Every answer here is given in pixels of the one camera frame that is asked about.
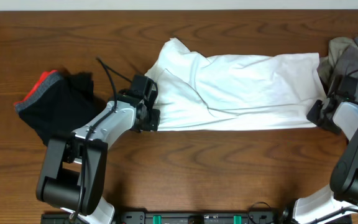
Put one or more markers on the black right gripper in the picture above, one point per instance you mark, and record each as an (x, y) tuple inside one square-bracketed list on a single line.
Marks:
[(312, 116)]

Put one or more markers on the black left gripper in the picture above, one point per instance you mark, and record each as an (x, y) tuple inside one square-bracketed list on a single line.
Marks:
[(153, 125)]

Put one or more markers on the white t-shirt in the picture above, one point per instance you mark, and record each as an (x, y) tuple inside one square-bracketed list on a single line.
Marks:
[(234, 92)]

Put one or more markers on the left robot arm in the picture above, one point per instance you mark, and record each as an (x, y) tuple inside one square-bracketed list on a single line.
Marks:
[(73, 172)]

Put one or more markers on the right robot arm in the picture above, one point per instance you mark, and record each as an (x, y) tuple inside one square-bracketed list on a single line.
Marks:
[(336, 202)]

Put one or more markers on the olive grey garment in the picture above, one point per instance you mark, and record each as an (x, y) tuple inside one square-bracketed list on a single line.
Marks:
[(336, 48)]

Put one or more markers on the folded black garment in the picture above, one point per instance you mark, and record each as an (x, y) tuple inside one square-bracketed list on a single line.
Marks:
[(67, 105)]

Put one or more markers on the folded grey garment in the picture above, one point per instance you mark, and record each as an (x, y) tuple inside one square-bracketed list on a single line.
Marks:
[(47, 84)]

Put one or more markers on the folded red garment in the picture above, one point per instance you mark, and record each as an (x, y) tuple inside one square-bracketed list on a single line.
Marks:
[(42, 78)]

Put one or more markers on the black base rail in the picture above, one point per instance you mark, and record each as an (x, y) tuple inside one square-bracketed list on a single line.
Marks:
[(257, 215)]

